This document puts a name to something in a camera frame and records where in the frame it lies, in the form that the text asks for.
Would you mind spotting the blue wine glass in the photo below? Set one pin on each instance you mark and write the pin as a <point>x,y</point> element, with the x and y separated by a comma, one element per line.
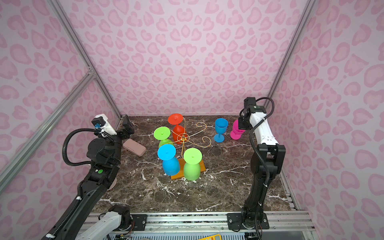
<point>167,153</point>
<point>221,126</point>

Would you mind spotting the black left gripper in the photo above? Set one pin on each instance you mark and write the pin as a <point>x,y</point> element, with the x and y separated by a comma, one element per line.
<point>126,125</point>

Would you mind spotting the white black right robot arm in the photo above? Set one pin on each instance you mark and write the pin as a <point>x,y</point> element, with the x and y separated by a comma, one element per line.
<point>266,163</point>

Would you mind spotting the magenta wine glass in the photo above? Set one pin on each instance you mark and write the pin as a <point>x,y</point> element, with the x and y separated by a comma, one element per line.
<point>236,133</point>

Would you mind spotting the yellow plastic object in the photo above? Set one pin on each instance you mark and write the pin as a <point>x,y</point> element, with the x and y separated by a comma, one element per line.
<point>213,237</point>

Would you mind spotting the red wine glass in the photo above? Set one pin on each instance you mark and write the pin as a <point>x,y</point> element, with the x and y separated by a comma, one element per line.
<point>178,131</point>

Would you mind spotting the gold wire glass rack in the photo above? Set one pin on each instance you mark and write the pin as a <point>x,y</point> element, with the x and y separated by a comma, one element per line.
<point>188,143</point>

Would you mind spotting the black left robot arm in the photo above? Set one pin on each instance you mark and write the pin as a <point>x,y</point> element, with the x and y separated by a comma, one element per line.
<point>104,153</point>

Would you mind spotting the pink pen cup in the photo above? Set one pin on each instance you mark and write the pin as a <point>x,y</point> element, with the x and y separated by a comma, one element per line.
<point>113,184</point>

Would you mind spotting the green wine glass back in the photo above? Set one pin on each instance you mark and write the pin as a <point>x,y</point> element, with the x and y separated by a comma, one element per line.
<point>162,134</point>

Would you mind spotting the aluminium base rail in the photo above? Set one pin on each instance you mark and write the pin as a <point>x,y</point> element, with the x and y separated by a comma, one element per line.
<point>288,225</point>

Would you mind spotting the blue wine glass front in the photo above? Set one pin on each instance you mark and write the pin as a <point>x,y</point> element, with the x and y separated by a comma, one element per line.
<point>167,153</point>

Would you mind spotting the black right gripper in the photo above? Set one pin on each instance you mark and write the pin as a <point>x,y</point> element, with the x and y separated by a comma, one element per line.
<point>240,124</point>

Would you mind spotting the pink rectangular case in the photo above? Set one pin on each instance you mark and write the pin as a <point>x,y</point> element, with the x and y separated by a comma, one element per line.
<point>134,147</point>

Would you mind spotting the green wine glass front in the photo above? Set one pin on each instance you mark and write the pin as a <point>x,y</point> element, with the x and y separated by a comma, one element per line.
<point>192,167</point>

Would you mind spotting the green wine glass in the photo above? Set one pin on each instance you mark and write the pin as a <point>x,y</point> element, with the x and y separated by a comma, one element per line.
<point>162,134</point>
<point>192,167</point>

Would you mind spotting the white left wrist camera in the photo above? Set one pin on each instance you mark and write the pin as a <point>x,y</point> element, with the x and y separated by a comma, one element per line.
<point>100,122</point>

